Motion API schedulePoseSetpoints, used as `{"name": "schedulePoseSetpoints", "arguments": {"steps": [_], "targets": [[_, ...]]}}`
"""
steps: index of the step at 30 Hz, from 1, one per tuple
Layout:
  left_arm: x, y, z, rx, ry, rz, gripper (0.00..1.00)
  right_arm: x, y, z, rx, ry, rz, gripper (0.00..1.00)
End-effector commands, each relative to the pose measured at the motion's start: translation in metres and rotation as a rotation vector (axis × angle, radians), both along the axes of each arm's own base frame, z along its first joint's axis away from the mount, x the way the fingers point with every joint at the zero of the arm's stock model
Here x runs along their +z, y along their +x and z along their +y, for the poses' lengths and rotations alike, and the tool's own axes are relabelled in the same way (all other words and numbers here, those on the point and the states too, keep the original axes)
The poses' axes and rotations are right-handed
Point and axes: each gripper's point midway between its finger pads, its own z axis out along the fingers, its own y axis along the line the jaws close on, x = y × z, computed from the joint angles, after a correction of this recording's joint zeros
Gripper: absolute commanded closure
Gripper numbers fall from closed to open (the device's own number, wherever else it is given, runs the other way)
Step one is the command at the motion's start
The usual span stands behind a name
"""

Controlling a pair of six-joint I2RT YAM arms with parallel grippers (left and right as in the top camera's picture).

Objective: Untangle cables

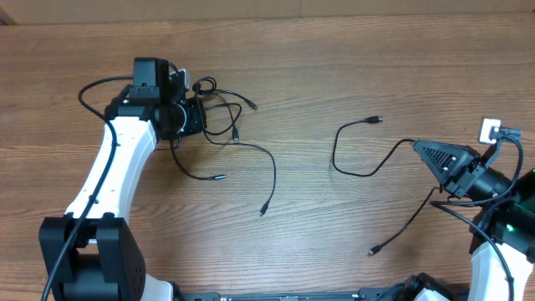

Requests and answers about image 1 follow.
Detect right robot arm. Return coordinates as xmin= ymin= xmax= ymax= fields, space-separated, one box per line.
xmin=414 ymin=126 xmax=534 ymax=300

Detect black usb cables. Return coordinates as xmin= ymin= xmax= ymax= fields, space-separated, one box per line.
xmin=169 ymin=75 xmax=278 ymax=217

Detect separated black usb cable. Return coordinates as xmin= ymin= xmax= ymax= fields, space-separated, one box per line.
xmin=332 ymin=115 xmax=440 ymax=257

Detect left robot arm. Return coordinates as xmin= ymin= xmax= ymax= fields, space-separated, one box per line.
xmin=38 ymin=58 xmax=206 ymax=300

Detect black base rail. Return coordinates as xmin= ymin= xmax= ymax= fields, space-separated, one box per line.
xmin=177 ymin=287 xmax=400 ymax=301

